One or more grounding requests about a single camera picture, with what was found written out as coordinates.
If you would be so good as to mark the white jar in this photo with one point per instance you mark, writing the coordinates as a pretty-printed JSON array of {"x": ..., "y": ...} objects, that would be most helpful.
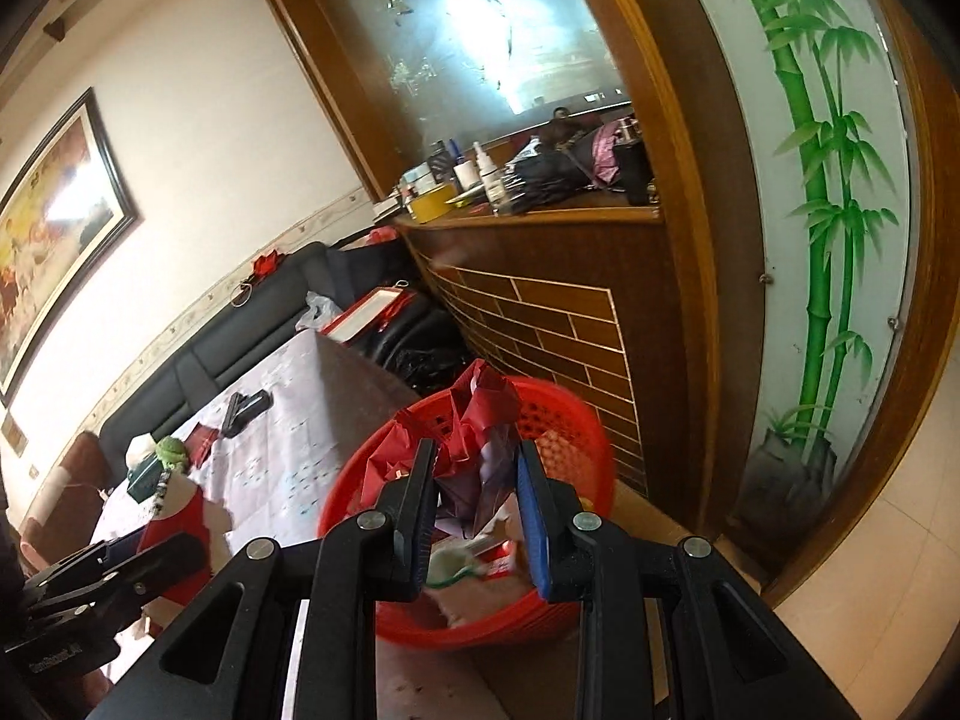
[{"x": 466, "y": 176}]

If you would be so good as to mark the small wall notice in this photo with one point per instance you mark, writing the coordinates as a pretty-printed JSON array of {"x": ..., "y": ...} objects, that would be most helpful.
[{"x": 11, "y": 439}]

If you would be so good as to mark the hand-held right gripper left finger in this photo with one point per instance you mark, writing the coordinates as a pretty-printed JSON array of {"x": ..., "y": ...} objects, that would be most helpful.
[{"x": 409, "y": 540}]

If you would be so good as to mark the white spray bottle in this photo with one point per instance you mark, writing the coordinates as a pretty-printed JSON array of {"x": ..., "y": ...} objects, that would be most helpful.
[{"x": 487, "y": 176}]

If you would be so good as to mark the green tissue box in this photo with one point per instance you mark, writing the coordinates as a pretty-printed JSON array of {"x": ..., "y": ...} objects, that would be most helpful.
[{"x": 146, "y": 481}]

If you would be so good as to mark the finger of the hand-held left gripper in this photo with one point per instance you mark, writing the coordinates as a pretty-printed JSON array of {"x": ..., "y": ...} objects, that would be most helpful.
[
  {"x": 161, "y": 566},
  {"x": 124, "y": 546}
]

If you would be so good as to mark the frosted glass fish panel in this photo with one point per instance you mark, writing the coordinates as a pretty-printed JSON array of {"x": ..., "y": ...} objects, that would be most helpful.
[{"x": 465, "y": 45}]

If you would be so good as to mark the black sofa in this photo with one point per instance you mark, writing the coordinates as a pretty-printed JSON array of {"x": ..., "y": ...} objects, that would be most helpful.
[{"x": 247, "y": 337}]

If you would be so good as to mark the framed horse painting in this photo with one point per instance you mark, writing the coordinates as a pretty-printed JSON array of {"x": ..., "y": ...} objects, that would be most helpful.
[{"x": 52, "y": 240}]

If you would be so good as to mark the dark red snack packet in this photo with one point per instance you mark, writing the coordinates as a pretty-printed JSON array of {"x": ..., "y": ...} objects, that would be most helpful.
[{"x": 382, "y": 465}]

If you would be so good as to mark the green plush toy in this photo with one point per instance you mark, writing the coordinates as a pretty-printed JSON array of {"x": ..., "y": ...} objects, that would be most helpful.
[{"x": 171, "y": 456}]

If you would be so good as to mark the brown armchair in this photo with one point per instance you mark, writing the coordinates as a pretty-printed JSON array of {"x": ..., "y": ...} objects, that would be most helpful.
[{"x": 64, "y": 487}]

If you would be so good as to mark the white plastic packaging bag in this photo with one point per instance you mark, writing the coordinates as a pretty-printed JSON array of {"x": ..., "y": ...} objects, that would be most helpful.
[{"x": 480, "y": 604}]

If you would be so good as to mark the clear plastic bag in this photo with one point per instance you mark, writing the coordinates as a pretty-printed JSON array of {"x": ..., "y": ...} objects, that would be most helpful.
[{"x": 319, "y": 313}]

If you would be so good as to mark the red and white packet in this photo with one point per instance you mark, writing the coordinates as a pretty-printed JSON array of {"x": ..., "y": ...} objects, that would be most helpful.
[{"x": 180, "y": 514}]

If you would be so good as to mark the pink cloth item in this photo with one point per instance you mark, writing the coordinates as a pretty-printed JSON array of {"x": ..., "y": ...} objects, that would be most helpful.
[{"x": 611, "y": 146}]

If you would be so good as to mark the red plastic basket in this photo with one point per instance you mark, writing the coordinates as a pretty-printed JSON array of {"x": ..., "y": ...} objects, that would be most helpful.
[{"x": 555, "y": 420}]

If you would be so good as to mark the black container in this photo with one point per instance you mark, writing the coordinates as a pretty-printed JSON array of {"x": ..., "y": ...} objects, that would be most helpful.
[{"x": 634, "y": 172}]

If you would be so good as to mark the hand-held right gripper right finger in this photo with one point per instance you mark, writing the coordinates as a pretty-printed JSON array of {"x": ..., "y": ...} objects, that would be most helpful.
[{"x": 534, "y": 532}]

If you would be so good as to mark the red cloth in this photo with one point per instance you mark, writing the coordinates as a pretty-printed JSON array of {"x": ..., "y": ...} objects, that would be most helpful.
[{"x": 266, "y": 265}]

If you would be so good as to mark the red foil wrapper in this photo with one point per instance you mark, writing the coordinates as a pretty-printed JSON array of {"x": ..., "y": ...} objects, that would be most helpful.
[{"x": 484, "y": 409}]

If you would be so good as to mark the red pouch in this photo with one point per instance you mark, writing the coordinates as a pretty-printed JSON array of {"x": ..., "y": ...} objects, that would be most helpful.
[{"x": 202, "y": 444}]

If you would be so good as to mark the bamboo print glass panel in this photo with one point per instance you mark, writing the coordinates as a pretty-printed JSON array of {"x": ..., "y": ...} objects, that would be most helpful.
[{"x": 817, "y": 240}]

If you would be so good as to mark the red and white gift box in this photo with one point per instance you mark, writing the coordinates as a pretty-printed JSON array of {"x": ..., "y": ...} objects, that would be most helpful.
[{"x": 364, "y": 315}]

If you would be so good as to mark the yellow box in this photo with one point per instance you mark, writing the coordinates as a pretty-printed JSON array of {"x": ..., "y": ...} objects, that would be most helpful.
[{"x": 433, "y": 204}]

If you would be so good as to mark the black case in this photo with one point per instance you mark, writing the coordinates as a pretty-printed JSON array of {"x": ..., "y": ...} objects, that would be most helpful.
[{"x": 244, "y": 411}]

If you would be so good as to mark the wooden brick-pattern cabinet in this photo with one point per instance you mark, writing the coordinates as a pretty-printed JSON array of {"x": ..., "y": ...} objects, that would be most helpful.
[{"x": 570, "y": 300}]

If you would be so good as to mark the black plastic bag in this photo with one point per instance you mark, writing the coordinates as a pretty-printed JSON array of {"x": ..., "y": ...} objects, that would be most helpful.
[{"x": 420, "y": 349}]

